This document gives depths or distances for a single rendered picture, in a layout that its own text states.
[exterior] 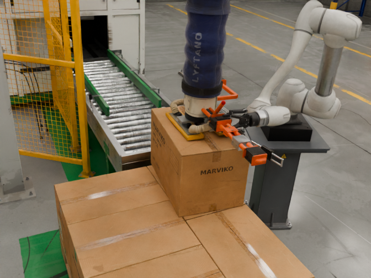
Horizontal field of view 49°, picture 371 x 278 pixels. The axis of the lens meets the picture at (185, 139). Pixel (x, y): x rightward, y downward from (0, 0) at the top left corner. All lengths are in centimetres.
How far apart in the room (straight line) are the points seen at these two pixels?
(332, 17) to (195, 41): 72
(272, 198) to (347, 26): 135
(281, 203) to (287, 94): 84
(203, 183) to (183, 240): 32
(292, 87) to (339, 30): 57
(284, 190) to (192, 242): 108
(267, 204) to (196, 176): 102
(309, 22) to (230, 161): 84
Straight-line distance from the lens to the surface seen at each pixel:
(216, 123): 205
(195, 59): 212
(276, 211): 311
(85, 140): 343
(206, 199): 227
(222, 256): 208
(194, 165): 210
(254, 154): 180
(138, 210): 232
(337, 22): 227
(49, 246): 298
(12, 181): 345
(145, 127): 322
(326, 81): 253
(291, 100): 269
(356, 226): 343
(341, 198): 369
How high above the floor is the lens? 198
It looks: 28 degrees down
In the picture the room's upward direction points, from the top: 3 degrees clockwise
